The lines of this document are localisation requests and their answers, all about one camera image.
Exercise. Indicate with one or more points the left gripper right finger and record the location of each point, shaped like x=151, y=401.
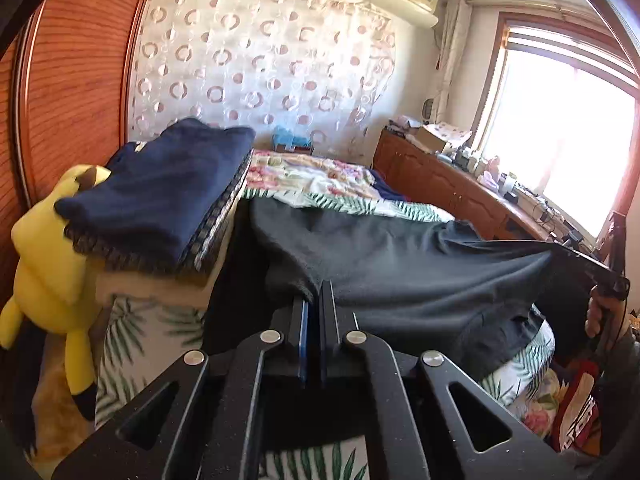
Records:
x=422, y=416

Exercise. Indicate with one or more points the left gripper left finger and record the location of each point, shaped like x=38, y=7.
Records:
x=198, y=419

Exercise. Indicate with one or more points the black t-shirt white print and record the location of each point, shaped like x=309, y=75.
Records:
x=417, y=285

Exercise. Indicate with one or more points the folded navy clothes stack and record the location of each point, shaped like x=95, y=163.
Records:
x=162, y=209

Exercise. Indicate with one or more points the person right hand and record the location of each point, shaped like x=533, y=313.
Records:
x=607, y=317

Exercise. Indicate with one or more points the palm leaf print blanket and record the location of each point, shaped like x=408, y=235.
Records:
x=150, y=327

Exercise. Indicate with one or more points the pink item on cabinet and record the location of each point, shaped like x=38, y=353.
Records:
x=492, y=170

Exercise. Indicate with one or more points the long wooden cabinet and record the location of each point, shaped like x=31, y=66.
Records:
x=425, y=179

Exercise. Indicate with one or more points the yellow plush toy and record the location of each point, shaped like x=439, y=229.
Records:
x=55, y=288

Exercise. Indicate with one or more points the cardboard box with floral paper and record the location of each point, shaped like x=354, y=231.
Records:
x=442, y=137

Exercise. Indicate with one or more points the navy blue bed sheet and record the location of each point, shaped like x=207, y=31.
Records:
x=388, y=193

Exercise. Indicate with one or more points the floral quilt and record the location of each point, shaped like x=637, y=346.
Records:
x=273, y=171

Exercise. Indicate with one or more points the light blue toy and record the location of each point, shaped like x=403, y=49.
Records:
x=284, y=141

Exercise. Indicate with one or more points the beige left window curtain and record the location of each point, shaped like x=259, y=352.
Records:
x=456, y=27

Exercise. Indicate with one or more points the circle pattern sheer curtain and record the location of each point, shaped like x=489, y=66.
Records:
x=310, y=68

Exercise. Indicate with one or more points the wooden louvered wardrobe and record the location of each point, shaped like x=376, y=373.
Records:
x=64, y=68

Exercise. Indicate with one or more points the window with wooden frame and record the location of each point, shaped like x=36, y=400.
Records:
x=559, y=110

